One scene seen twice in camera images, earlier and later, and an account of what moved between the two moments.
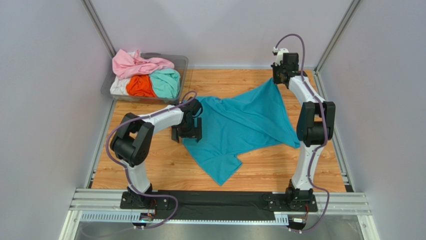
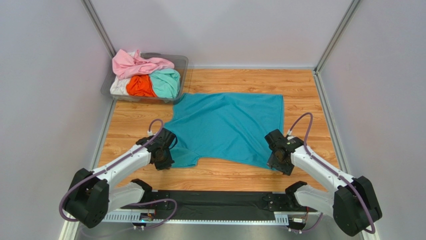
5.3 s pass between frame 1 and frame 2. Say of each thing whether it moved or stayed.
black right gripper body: moved
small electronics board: stayed
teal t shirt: moved
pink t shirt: stayed
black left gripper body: moved
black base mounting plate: stayed
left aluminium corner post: stayed
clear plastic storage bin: stayed
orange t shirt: stayed
